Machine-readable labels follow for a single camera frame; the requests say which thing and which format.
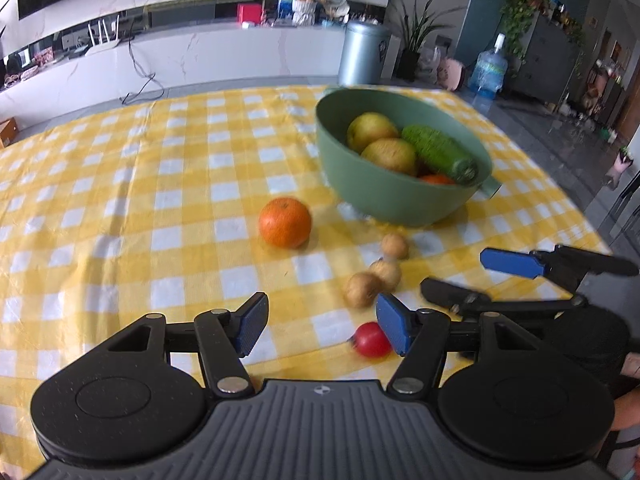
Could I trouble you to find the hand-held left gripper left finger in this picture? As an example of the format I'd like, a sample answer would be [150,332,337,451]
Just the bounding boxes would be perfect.
[102,291,270,397]

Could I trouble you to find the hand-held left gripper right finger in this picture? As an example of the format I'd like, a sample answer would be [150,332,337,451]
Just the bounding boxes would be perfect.
[375,292,548,396]

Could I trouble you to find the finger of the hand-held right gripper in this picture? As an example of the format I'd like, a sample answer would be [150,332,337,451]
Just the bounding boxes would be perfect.
[420,276,590,319]
[480,244,640,282]

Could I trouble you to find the small red fruit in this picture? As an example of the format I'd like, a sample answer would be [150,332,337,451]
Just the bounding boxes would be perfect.
[350,322,393,359]

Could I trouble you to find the green colander bowl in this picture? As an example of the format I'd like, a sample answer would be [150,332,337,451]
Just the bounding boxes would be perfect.
[315,87,501,228]

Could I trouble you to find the green cucumber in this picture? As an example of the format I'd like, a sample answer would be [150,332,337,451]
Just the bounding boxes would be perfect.
[401,125,479,185]

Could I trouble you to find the reddish mango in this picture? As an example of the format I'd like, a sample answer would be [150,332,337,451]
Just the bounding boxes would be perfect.
[361,137,419,177]

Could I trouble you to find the person's right hand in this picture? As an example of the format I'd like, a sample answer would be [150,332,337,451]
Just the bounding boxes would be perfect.
[609,352,640,432]

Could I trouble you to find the yellow checkered tablecloth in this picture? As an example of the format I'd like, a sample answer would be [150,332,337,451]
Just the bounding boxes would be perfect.
[0,85,614,463]

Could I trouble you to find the blue water jug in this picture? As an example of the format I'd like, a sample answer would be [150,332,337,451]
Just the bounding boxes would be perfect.
[468,33,509,100]

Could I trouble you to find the pink fan heater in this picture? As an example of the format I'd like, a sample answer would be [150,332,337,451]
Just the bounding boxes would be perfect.
[437,57,469,92]

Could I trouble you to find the grey dresser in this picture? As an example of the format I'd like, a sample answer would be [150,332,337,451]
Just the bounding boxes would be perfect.
[515,12,584,104]

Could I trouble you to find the white plastic bag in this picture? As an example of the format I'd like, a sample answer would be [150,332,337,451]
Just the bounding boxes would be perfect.
[417,47,444,84]

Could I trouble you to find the long-leaf plant in black pot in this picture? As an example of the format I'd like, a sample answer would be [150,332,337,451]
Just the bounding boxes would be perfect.
[380,0,467,81]

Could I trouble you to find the silver pedal trash can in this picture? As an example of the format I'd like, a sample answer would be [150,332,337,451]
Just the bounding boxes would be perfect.
[338,21,392,86]

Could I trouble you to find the green ivy plant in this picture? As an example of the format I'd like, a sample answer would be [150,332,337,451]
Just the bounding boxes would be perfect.
[480,0,549,62]

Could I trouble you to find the white marble tv console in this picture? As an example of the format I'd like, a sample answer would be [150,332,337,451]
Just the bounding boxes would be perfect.
[0,22,352,117]

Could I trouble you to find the orange cardboard box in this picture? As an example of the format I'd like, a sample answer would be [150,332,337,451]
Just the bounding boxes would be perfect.
[0,117,21,147]

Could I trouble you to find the small red box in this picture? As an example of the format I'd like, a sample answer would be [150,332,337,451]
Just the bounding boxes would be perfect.
[237,3,265,26]

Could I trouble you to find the white router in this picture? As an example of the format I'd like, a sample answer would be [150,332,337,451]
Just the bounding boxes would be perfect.
[85,17,121,56]

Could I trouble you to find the black power cable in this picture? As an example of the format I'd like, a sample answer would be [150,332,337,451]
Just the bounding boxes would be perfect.
[119,35,166,104]

